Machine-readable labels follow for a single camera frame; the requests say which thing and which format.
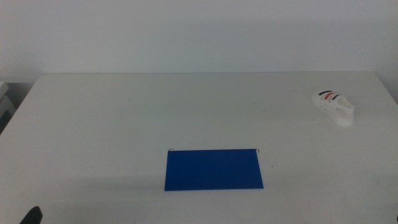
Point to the blue rectangular mat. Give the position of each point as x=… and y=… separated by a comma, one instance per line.
x=213, y=170

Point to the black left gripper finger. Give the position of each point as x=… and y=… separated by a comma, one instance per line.
x=32, y=216

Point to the grey white side cabinet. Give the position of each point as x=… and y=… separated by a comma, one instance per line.
x=4, y=102

